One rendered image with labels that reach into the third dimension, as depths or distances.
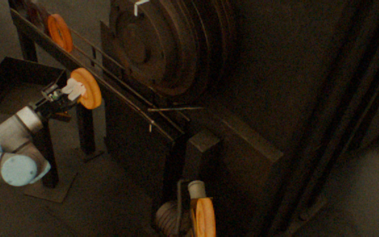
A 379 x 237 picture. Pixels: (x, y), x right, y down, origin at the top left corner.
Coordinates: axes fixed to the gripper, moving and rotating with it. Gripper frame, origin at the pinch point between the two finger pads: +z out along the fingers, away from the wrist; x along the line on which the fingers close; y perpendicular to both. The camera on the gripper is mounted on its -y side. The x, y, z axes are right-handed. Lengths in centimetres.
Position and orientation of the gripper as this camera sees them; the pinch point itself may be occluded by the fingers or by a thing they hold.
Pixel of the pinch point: (85, 85)
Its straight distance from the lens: 162.3
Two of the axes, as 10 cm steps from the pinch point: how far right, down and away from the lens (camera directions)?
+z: 7.4, -6.1, 3.0
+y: -1.1, -5.4, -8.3
